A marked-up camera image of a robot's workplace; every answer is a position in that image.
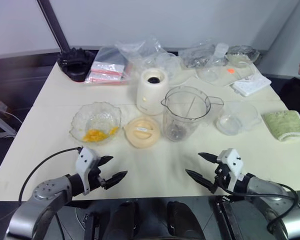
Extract green folded cloth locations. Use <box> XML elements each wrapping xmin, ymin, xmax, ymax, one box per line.
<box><xmin>261</xmin><ymin>109</ymin><xmax>300</xmax><ymax>143</ymax></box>

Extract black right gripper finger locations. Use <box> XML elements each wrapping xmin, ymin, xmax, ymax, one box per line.
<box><xmin>197</xmin><ymin>152</ymin><xmax>219</xmax><ymax>165</ymax></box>
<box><xmin>185</xmin><ymin>169</ymin><xmax>218</xmax><ymax>194</ymax></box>

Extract dark rounded shape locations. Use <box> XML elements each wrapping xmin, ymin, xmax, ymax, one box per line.
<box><xmin>165</xmin><ymin>200</ymin><xmax>206</xmax><ymax>240</ymax></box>
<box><xmin>106</xmin><ymin>200</ymin><xmax>141</xmax><ymax>240</ymax></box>

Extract cream blender lid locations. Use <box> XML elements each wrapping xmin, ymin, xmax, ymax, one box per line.
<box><xmin>123</xmin><ymin>115</ymin><xmax>162</xmax><ymax>149</ymax></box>

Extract black clamp base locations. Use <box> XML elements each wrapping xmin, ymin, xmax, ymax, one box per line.
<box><xmin>57</xmin><ymin>46</ymin><xmax>96</xmax><ymax>83</ymax></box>

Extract clear plastic measuring cup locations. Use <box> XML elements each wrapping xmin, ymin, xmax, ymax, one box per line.
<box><xmin>216</xmin><ymin>101</ymin><xmax>263</xmax><ymax>137</ymax></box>

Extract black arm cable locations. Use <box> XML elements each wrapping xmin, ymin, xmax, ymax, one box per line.
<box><xmin>217</xmin><ymin>179</ymin><xmax>300</xmax><ymax>232</ymax></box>
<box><xmin>18</xmin><ymin>147</ymin><xmax>82</xmax><ymax>204</ymax></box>

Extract large clear plastic bag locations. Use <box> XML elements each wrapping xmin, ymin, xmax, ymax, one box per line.
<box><xmin>114</xmin><ymin>36</ymin><xmax>181</xmax><ymax>81</ymax></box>

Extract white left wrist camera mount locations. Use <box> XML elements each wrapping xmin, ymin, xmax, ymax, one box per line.
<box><xmin>74</xmin><ymin>146</ymin><xmax>101</xmax><ymax>196</ymax></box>

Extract glass bowl with mango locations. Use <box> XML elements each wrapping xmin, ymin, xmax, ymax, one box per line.
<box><xmin>69</xmin><ymin>101</ymin><xmax>123</xmax><ymax>147</ymax></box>

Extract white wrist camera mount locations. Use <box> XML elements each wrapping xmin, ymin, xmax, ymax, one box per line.
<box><xmin>215</xmin><ymin>148</ymin><xmax>245</xmax><ymax>195</ymax></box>
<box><xmin>74</xmin><ymin>146</ymin><xmax>101</xmax><ymax>196</ymax></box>

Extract crumpled clear plastic bag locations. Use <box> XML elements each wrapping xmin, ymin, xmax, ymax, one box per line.
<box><xmin>178</xmin><ymin>42</ymin><xmax>228</xmax><ymax>70</ymax></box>

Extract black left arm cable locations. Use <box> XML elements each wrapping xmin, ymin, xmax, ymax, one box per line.
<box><xmin>18</xmin><ymin>147</ymin><xmax>82</xmax><ymax>204</ymax></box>

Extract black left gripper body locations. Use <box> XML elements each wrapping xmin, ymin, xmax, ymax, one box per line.
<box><xmin>87</xmin><ymin>157</ymin><xmax>109</xmax><ymax>193</ymax></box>

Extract scalloped clear glass bowl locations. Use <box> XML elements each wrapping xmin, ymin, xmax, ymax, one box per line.
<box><xmin>224</xmin><ymin>44</ymin><xmax>262</xmax><ymax>69</ymax></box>

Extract black frame bar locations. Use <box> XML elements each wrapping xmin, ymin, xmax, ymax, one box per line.
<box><xmin>83</xmin><ymin>212</ymin><xmax>101</xmax><ymax>240</ymax></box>
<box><xmin>214</xmin><ymin>196</ymin><xmax>241</xmax><ymax>240</ymax></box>

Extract cream blender base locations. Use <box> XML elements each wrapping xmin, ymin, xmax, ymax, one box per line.
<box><xmin>136</xmin><ymin>68</ymin><xmax>171</xmax><ymax>117</ymax></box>

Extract grey metal stand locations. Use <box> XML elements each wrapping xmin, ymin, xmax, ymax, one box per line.
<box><xmin>0</xmin><ymin>101</ymin><xmax>24</xmax><ymax>140</ymax></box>

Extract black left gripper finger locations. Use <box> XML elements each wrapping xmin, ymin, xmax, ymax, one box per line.
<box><xmin>97</xmin><ymin>155</ymin><xmax>114</xmax><ymax>166</ymax></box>
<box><xmin>105</xmin><ymin>170</ymin><xmax>129</xmax><ymax>190</ymax></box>

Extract white power strip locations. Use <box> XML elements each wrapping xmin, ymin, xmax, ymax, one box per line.
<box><xmin>230</xmin><ymin>74</ymin><xmax>273</xmax><ymax>97</ymax></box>

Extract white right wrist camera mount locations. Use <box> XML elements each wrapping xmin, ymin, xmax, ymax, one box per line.
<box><xmin>215</xmin><ymin>148</ymin><xmax>245</xmax><ymax>195</ymax></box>

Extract clear blender jar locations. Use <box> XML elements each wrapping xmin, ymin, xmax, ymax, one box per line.
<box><xmin>160</xmin><ymin>86</ymin><xmax>225</xmax><ymax>143</ymax></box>

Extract small clear plastic cup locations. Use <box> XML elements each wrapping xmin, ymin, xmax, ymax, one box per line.
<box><xmin>214</xmin><ymin>42</ymin><xmax>230</xmax><ymax>60</ymax></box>

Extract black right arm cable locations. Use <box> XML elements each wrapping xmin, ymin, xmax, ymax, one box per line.
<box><xmin>217</xmin><ymin>179</ymin><xmax>300</xmax><ymax>232</ymax></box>

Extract black slanted pole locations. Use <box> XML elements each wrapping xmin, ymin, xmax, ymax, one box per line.
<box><xmin>36</xmin><ymin>0</ymin><xmax>74</xmax><ymax>52</ymax></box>

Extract clear flat plastic container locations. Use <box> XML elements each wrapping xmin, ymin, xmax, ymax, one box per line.
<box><xmin>195</xmin><ymin>61</ymin><xmax>256</xmax><ymax>88</ymax></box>

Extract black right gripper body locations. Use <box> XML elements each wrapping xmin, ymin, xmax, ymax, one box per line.
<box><xmin>213</xmin><ymin>159</ymin><xmax>233</xmax><ymax>191</ymax></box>

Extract red striped zip bags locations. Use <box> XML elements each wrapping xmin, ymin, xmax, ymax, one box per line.
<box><xmin>84</xmin><ymin>46</ymin><xmax>134</xmax><ymax>86</ymax></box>

